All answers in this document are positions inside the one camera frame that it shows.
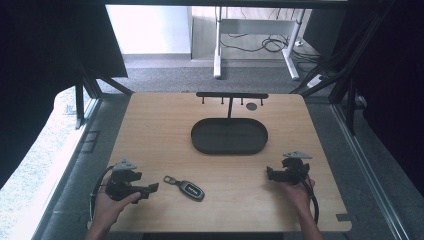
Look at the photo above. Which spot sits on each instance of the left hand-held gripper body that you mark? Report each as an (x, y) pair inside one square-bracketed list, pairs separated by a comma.
[(121, 181)]

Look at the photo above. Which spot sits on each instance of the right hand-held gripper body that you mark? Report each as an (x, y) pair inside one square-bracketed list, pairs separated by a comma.
[(295, 168)]

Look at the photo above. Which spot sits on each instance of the black car key fob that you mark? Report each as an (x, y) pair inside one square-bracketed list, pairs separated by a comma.
[(190, 190)]

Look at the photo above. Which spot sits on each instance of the black key rack with tray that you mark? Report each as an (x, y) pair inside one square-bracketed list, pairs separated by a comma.
[(229, 136)]

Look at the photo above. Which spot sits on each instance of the person's right hand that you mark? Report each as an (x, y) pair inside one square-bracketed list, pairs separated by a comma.
[(296, 196)]

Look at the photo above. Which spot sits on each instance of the person's left hand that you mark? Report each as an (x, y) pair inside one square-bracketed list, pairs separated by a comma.
[(110, 208)]

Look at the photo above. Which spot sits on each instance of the grey round table grommet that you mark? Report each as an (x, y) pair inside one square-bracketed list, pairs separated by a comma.
[(251, 106)]

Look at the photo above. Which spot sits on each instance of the white power strip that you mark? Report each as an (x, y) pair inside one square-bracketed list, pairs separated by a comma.
[(315, 80)]

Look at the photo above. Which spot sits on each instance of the black curtain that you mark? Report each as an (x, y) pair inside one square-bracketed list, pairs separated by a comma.
[(43, 66), (390, 83)]

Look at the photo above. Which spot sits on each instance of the black metal frame strut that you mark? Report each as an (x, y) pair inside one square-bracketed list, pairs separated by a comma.
[(83, 90), (346, 83)]

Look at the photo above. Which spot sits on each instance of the white metal desk frame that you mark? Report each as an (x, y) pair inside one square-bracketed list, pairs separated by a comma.
[(256, 26)]

